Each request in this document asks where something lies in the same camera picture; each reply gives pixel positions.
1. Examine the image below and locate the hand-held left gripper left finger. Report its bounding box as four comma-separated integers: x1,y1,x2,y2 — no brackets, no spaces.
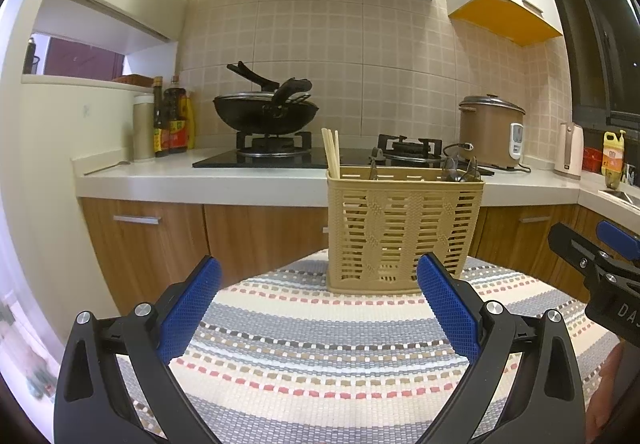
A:
53,255,222,444

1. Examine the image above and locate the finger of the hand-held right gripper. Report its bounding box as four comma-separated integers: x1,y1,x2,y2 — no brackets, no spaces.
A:
597,220,640,270
547,223,613,285

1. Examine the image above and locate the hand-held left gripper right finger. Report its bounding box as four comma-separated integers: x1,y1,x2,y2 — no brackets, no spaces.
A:
416,252,586,444

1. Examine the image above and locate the tan plastic utensil basket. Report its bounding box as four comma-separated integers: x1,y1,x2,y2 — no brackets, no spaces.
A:
326,167,486,296

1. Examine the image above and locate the person's right hand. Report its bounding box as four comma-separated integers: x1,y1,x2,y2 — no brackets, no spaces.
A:
585,339,636,444

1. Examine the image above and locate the metal sink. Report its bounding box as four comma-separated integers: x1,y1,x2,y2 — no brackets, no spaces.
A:
597,188,640,211

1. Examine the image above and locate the yellow dish soap bottle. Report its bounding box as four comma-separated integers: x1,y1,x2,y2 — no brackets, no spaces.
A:
601,129,627,190

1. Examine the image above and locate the red plastic basket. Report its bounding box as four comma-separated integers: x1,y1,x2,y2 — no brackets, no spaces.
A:
582,148,606,173

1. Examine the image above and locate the wooden base cabinet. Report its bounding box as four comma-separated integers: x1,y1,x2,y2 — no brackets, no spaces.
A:
79,196,601,320

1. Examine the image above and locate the pale pink kettle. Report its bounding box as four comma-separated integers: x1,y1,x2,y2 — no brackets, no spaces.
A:
553,121,585,180

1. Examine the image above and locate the white kitchen countertop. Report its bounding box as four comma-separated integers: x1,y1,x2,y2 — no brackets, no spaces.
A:
71,148,640,225

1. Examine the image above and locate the striped woven mat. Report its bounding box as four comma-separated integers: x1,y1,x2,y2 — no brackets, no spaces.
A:
115,249,621,444

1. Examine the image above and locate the brown rice cooker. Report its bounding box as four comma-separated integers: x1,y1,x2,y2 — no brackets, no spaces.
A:
458,94,527,170

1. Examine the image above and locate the metal spoon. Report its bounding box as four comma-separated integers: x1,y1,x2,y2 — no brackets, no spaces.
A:
83,160,131,176

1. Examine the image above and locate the black glass gas stove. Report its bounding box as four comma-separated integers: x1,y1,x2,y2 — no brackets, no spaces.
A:
192,130,496,176

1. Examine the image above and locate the wide dark sauce bottle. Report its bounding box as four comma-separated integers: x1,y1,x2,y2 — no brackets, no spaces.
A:
164,75,189,155

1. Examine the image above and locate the white canister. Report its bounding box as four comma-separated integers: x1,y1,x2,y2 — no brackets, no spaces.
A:
132,94,156,163

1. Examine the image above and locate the yellow sauce bottle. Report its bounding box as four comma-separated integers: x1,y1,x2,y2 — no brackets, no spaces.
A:
184,91,197,151

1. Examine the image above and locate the slim dark sauce bottle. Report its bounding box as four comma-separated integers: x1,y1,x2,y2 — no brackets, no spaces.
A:
152,76,171,158

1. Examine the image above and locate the dark window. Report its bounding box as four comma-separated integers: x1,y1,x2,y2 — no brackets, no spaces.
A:
545,0,640,141

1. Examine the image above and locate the black wok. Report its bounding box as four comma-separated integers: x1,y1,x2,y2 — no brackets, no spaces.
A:
214,92,320,134

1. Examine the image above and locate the wicker tray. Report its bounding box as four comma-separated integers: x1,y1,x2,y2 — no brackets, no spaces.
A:
112,73,155,88

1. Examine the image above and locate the black spatula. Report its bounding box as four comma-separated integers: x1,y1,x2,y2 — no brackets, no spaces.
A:
226,61,281,91

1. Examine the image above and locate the black power cable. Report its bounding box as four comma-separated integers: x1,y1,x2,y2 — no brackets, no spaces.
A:
442,142,477,161

